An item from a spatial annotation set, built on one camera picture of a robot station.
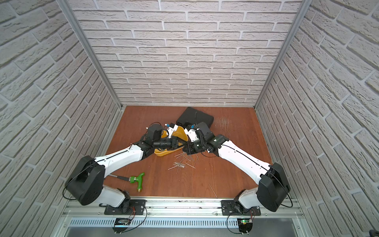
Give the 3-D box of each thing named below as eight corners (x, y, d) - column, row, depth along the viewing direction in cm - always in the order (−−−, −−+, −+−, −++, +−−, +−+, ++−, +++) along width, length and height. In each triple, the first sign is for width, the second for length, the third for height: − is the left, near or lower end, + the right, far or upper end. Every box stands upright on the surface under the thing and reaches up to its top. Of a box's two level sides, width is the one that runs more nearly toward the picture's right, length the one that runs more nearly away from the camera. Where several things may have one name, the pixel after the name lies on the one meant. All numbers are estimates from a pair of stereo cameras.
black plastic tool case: (176, 126, 108) (176, 122, 104) (178, 110, 118) (178, 106, 115) (213, 126, 108) (214, 123, 105) (211, 111, 119) (212, 107, 115)
